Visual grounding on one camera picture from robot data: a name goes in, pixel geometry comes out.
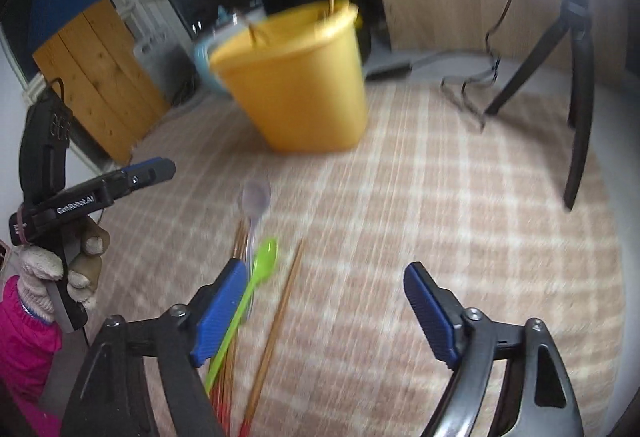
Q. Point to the pine wood plank board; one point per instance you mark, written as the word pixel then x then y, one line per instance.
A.
pixel 109 93

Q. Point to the left gloved hand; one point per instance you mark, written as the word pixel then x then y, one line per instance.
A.
pixel 39 266

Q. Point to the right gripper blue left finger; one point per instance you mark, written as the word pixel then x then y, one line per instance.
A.
pixel 212 309

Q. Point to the clear plastic spoon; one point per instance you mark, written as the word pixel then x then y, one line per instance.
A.
pixel 254 201

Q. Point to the grey cutting board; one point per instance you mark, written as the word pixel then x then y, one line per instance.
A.
pixel 153 54

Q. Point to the white blue electric kettle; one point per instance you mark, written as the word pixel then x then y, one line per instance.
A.
pixel 205 45

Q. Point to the pink sleeve forearm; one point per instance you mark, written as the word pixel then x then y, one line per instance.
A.
pixel 28 346

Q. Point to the yellow plastic bin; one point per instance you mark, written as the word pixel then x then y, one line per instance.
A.
pixel 301 85

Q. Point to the black tripod stand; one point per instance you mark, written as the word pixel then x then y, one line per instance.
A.
pixel 574 22

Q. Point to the plaid tablecloth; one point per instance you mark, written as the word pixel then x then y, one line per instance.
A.
pixel 480 209

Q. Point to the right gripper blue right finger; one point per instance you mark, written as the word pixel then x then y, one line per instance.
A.
pixel 438 312

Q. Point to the green plastic spoon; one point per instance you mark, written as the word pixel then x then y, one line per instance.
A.
pixel 265 263

